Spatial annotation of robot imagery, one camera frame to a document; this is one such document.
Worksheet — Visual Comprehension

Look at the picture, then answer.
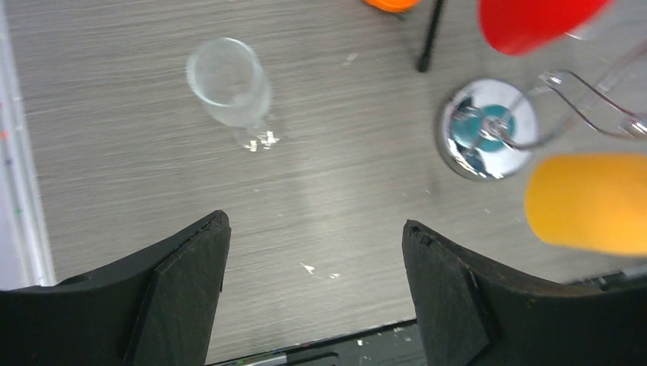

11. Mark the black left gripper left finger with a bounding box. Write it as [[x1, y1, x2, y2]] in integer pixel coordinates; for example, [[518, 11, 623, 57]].
[[1, 210, 231, 365]]

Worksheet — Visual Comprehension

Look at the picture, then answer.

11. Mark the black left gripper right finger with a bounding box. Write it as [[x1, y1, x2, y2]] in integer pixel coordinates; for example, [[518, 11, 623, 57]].
[[402, 220, 646, 365]]

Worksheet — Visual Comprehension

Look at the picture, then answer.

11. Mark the yellow wine glass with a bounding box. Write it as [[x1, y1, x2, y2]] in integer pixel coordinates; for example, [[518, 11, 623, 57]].
[[524, 153, 646, 256]]

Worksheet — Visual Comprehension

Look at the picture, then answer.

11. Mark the chrome wine glass rack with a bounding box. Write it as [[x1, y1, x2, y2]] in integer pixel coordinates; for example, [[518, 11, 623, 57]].
[[434, 42, 646, 181]]

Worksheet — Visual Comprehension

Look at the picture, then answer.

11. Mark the clear wine glass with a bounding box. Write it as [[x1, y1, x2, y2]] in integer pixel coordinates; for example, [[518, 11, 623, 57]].
[[185, 37, 280, 153]]

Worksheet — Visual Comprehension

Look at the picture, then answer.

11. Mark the red wine glass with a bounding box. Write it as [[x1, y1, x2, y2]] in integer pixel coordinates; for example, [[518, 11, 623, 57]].
[[478, 0, 613, 56]]

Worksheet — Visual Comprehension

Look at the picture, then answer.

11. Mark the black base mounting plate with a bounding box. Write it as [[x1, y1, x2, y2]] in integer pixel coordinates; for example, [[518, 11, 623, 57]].
[[221, 319, 427, 366]]

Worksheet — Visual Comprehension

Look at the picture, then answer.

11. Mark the black music stand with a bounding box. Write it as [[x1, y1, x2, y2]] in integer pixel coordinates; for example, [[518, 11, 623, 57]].
[[416, 0, 446, 73]]

